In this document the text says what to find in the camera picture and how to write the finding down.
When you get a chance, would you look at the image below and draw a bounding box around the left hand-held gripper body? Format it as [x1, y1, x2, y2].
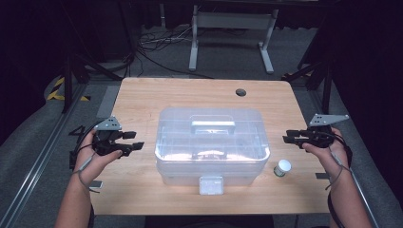
[93, 116, 125, 157]

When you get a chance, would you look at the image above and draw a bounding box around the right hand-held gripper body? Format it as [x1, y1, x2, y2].
[305, 113, 350, 149]

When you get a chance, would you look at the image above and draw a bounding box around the small white bottle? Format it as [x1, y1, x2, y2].
[273, 159, 293, 178]

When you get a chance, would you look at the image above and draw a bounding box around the clear plastic storage box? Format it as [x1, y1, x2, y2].
[154, 106, 271, 196]

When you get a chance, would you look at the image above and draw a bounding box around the person's right hand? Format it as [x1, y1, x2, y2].
[301, 127, 350, 181]

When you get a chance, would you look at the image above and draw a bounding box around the person's left hand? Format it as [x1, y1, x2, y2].
[73, 129, 124, 188]

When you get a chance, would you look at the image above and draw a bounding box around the black metal stand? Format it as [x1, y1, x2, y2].
[60, 0, 124, 114]
[280, 53, 335, 116]

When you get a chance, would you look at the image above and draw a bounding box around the yellow black floor tape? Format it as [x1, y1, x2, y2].
[47, 76, 91, 103]

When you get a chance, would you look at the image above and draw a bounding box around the person's dark clothing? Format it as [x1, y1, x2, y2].
[144, 215, 276, 228]

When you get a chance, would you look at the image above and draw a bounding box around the grey wrist strap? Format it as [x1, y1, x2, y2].
[71, 151, 101, 194]
[324, 151, 352, 191]

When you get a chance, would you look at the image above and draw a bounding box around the left hand-held gripper black cable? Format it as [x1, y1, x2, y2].
[68, 119, 106, 228]

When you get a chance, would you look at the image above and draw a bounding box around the bundle of floor cables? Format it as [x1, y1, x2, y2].
[136, 25, 214, 80]

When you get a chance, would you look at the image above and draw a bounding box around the white metal desk frame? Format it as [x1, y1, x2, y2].
[188, 4, 279, 75]

